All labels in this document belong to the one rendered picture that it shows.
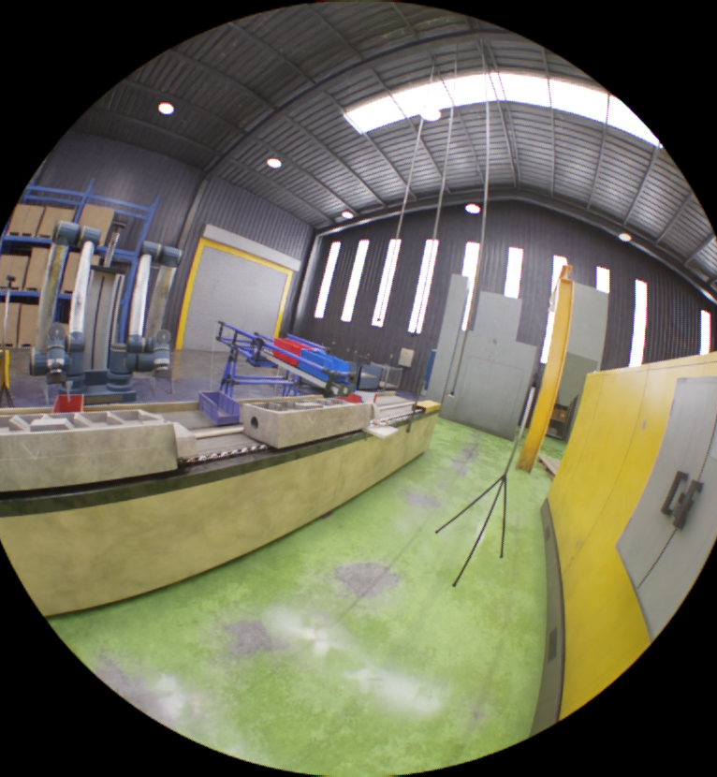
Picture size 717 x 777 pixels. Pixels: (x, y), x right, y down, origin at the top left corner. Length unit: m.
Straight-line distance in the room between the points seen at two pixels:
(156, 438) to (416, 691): 1.65
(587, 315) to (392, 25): 9.76
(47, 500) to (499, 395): 7.67
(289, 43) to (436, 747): 10.63
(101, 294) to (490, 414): 7.79
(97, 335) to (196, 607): 2.14
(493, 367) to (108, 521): 7.48
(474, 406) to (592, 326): 4.75
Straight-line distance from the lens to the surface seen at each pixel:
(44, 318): 2.16
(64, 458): 1.13
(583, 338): 9.09
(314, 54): 9.24
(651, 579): 1.13
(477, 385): 7.40
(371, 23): 8.75
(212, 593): 1.71
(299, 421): 1.53
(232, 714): 1.45
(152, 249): 2.21
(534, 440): 5.17
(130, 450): 1.13
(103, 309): 2.61
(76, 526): 1.29
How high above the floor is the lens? 1.43
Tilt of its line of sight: 9 degrees down
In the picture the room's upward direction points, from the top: 13 degrees clockwise
